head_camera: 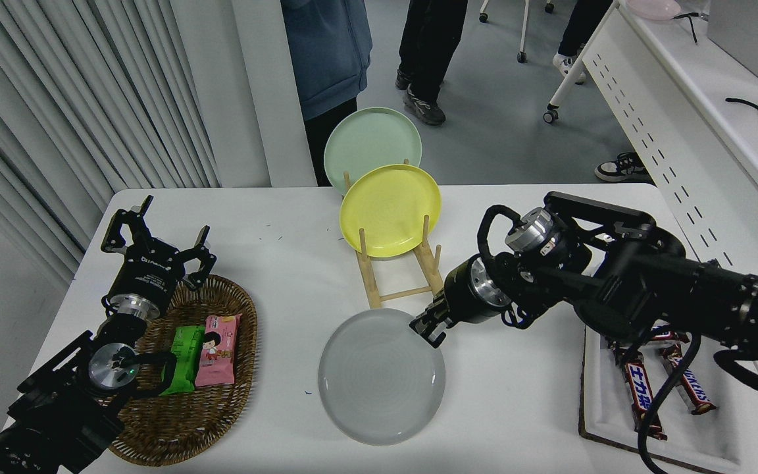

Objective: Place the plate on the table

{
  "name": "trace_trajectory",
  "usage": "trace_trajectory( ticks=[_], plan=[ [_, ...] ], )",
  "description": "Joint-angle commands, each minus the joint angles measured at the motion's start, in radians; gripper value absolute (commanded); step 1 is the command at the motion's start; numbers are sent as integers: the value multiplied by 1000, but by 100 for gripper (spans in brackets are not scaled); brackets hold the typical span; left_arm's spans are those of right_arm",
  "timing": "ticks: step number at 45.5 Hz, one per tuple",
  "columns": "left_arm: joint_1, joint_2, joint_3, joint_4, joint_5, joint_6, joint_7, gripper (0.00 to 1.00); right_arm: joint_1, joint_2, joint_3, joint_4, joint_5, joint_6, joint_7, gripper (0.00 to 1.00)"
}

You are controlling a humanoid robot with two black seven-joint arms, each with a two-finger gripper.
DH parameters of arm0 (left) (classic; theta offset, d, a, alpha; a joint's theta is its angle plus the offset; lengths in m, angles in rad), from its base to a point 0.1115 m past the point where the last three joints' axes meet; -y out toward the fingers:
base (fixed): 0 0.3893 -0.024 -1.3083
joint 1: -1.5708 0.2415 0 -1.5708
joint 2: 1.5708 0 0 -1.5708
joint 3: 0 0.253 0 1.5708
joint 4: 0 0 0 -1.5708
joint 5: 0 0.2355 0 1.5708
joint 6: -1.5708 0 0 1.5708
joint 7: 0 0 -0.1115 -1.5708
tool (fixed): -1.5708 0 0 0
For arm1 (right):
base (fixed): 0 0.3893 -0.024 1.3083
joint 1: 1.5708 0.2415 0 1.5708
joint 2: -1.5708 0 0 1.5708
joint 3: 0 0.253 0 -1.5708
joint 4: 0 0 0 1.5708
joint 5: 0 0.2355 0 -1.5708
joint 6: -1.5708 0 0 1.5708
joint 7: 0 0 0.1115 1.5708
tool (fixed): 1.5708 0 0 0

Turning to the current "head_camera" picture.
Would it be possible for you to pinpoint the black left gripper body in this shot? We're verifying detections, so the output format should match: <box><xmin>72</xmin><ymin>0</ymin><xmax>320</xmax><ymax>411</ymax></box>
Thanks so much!
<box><xmin>107</xmin><ymin>248</ymin><xmax>184</xmax><ymax>316</ymax></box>

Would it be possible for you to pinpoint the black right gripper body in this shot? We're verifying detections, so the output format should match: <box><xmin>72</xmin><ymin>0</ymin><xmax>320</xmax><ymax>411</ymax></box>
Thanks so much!
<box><xmin>443</xmin><ymin>259</ymin><xmax>511</xmax><ymax>327</ymax></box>

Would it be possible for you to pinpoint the grey plate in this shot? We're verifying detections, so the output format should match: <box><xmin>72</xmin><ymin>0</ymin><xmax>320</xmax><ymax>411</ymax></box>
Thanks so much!
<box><xmin>318</xmin><ymin>308</ymin><xmax>447</xmax><ymax>446</ymax></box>

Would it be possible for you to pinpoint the wooden plate rack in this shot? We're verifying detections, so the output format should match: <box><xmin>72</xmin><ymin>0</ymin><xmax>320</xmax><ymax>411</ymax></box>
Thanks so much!
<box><xmin>343</xmin><ymin>158</ymin><xmax>445</xmax><ymax>310</ymax></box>

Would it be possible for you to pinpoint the yellow plate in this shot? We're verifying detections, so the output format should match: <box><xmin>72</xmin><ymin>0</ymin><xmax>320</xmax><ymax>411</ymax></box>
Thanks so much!
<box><xmin>340</xmin><ymin>164</ymin><xmax>442</xmax><ymax>258</ymax></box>

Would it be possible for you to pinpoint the pale green plate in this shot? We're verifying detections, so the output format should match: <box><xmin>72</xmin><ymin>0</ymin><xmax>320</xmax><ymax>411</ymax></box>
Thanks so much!
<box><xmin>324</xmin><ymin>107</ymin><xmax>422</xmax><ymax>196</ymax></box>

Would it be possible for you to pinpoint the pink plate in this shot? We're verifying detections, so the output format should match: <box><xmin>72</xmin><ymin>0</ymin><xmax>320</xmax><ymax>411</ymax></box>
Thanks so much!
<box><xmin>626</xmin><ymin>0</ymin><xmax>681</xmax><ymax>20</ymax></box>

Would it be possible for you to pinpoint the green snack pack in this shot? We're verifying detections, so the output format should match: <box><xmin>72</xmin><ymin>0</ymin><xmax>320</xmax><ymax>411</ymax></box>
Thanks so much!
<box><xmin>159</xmin><ymin>325</ymin><xmax>205</xmax><ymax>396</ymax></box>

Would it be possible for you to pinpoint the pink snack pack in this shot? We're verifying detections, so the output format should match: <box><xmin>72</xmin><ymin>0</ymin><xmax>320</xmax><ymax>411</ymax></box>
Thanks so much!
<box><xmin>194</xmin><ymin>313</ymin><xmax>242</xmax><ymax>386</ymax></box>

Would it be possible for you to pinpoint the brown wicker basket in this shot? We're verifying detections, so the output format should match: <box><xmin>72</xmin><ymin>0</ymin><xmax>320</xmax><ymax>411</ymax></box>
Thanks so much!
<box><xmin>108</xmin><ymin>275</ymin><xmax>258</xmax><ymax>467</ymax></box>

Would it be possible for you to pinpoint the white pleated curtain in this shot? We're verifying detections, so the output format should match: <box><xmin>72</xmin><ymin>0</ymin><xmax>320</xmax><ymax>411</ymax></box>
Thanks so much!
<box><xmin>0</xmin><ymin>0</ymin><xmax>222</xmax><ymax>290</ymax></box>

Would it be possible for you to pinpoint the white tray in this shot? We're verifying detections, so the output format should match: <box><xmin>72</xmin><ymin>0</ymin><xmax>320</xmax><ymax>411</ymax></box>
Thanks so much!
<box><xmin>578</xmin><ymin>326</ymin><xmax>748</xmax><ymax>473</ymax></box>

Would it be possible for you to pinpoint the dark brown chocolate bar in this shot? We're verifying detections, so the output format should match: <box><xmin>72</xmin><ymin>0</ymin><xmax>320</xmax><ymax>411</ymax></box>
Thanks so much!
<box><xmin>613</xmin><ymin>347</ymin><xmax>669</xmax><ymax>440</ymax></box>

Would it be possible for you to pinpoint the person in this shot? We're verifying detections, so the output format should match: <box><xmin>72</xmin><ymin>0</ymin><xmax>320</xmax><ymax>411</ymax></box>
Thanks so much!
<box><xmin>395</xmin><ymin>0</ymin><xmax>469</xmax><ymax>126</ymax></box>
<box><xmin>280</xmin><ymin>0</ymin><xmax>373</xmax><ymax>187</ymax></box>
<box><xmin>553</xmin><ymin>0</ymin><xmax>614</xmax><ymax>85</ymax></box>
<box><xmin>594</xmin><ymin>151</ymin><xmax>654</xmax><ymax>183</ymax></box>

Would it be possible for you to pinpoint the brown Snickers bar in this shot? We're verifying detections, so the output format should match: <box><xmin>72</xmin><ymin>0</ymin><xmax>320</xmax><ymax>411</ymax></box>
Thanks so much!
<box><xmin>659</xmin><ymin>342</ymin><xmax>717</xmax><ymax>415</ymax></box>
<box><xmin>649</xmin><ymin>327</ymin><xmax>691</xmax><ymax>346</ymax></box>

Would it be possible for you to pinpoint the white desk with perforated panel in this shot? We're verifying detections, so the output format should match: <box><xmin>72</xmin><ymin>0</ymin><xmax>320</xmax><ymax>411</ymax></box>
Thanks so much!
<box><xmin>543</xmin><ymin>0</ymin><xmax>758</xmax><ymax>264</ymax></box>

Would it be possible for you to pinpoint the white office chair base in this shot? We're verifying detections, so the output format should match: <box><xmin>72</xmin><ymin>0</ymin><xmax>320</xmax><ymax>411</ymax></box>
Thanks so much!
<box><xmin>479</xmin><ymin>0</ymin><xmax>556</xmax><ymax>64</ymax></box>

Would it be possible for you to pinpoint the white laptop computer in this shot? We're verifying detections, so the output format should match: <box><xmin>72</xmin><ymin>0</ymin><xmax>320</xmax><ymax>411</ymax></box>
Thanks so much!
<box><xmin>707</xmin><ymin>0</ymin><xmax>758</xmax><ymax>90</ymax></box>

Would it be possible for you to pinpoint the thick black cable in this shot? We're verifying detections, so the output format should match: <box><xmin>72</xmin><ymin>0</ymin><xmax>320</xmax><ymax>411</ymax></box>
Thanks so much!
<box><xmin>725</xmin><ymin>97</ymin><xmax>758</xmax><ymax>122</ymax></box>

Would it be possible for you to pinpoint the thin black cable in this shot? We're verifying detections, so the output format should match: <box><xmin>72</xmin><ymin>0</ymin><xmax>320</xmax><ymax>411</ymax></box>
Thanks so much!
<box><xmin>673</xmin><ymin>12</ymin><xmax>700</xmax><ymax>44</ymax></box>

